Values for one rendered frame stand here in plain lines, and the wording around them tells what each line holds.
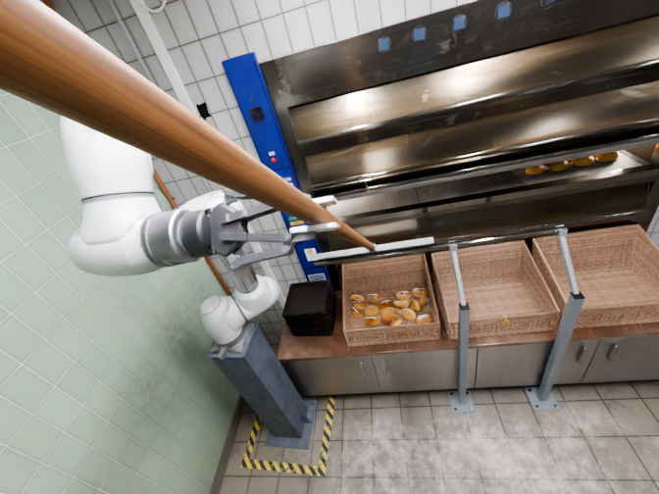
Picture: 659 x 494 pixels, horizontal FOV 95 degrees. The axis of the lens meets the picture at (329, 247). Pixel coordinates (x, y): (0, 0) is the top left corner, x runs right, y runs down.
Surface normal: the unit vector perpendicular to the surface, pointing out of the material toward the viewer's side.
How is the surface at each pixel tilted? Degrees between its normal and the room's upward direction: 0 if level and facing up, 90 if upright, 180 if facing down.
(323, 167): 70
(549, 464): 0
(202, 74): 90
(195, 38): 90
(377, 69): 90
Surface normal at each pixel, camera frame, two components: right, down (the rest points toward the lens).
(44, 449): 0.97, -0.15
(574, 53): -0.15, 0.31
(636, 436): -0.24, -0.78
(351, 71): -0.07, 0.61
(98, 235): -0.18, 0.08
